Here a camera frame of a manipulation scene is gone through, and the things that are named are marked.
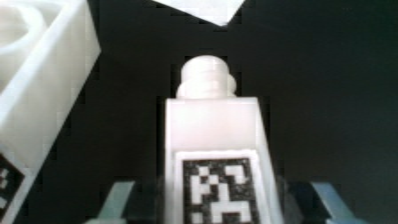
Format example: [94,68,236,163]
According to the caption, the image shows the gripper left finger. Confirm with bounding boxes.
[87,181,135,224]

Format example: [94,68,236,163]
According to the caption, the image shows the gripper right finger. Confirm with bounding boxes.
[311,182,369,224]

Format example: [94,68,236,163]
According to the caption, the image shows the white square tabletop tray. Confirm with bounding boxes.
[0,0,99,224]

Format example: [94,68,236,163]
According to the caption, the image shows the white table leg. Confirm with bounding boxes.
[163,55,284,224]

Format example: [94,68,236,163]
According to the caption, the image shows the white tag sheet on table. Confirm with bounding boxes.
[153,0,245,27]

